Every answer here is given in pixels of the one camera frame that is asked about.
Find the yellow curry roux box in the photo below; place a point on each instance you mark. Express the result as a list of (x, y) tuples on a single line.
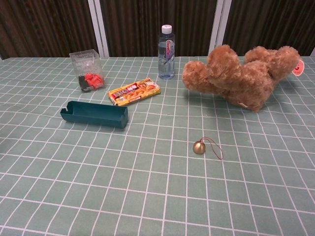
[(134, 92)]

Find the clear plastic water bottle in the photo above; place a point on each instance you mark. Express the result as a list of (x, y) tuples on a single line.
[(166, 56)]

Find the white partition frame post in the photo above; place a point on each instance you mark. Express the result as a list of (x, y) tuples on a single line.
[(98, 27), (217, 24)]

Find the brown plush teddy bear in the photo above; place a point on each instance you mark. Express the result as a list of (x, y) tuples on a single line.
[(236, 73)]

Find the dark green oblong tray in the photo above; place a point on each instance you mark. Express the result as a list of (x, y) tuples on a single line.
[(94, 115)]

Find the clear plastic box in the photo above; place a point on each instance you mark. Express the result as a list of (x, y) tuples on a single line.
[(86, 66)]

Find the orange and black toy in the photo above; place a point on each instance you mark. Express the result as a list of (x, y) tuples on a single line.
[(92, 80)]

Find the green checkered tablecloth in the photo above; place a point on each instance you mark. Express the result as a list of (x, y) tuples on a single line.
[(123, 177)]

